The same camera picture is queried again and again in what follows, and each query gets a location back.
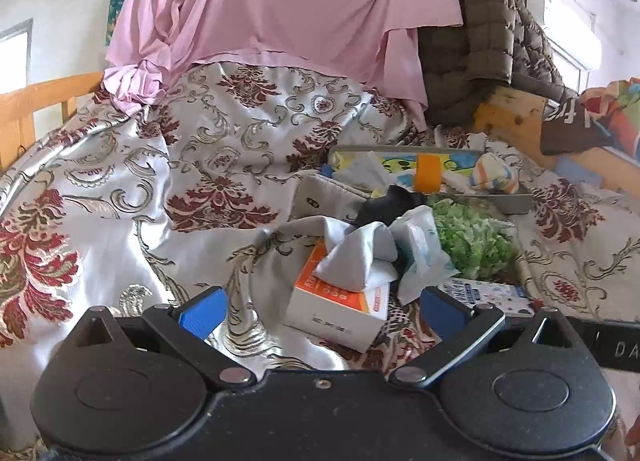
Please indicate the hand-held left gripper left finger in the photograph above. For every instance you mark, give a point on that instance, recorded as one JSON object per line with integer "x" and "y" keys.
{"x": 202, "y": 313}

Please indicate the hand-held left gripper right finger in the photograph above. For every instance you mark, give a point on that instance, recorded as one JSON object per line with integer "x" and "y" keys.
{"x": 440, "y": 308}

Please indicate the grey tray with colourful print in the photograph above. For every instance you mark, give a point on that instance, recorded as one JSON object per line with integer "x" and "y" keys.
{"x": 450, "y": 161}

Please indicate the white tissue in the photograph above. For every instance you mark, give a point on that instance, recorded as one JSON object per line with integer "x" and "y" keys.
{"x": 362, "y": 168}

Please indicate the blue and white packet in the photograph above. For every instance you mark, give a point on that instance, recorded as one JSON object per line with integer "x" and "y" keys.
{"x": 485, "y": 293}

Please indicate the green artificial plant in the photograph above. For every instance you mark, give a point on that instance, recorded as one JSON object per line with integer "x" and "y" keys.
{"x": 475, "y": 236}

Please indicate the light grey cloth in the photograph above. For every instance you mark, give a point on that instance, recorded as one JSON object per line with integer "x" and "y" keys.
{"x": 350, "y": 256}

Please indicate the orange and white tissue box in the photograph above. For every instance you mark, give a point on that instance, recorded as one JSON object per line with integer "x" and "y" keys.
{"x": 330, "y": 321}

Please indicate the black cloth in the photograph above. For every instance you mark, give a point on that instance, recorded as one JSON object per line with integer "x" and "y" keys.
{"x": 390, "y": 203}

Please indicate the striped sock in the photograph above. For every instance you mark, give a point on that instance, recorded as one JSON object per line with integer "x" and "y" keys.
{"x": 492, "y": 176}

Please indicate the floral satin blanket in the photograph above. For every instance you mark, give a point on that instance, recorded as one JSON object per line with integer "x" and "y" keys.
{"x": 125, "y": 181}

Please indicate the grey fabric pouch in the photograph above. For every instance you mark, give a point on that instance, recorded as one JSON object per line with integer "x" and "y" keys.
{"x": 325, "y": 196}

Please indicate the small blue item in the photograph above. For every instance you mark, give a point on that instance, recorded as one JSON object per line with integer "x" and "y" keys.
{"x": 326, "y": 171}

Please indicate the light blue pad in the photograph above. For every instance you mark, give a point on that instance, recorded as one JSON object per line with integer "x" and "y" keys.
{"x": 575, "y": 168}

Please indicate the brown cloth with white letters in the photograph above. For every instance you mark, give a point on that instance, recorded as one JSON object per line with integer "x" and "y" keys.
{"x": 565, "y": 133}

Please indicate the colourful printed cloth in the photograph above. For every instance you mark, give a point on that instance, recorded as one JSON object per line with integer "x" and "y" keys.
{"x": 625, "y": 106}

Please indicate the brown quilted jacket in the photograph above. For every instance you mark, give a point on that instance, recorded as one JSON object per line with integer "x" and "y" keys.
{"x": 475, "y": 41}

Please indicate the white air conditioner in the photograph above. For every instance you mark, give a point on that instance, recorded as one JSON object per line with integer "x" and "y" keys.
{"x": 570, "y": 36}

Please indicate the pink bed sheet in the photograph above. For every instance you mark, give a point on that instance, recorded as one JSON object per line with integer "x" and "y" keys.
{"x": 275, "y": 6}

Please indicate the window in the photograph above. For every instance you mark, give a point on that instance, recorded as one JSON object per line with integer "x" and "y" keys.
{"x": 12, "y": 61}

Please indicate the orange wooden bed rail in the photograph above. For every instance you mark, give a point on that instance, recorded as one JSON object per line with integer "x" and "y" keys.
{"x": 45, "y": 91}

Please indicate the teal wall poster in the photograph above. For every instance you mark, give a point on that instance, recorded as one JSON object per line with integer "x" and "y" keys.
{"x": 120, "y": 1}

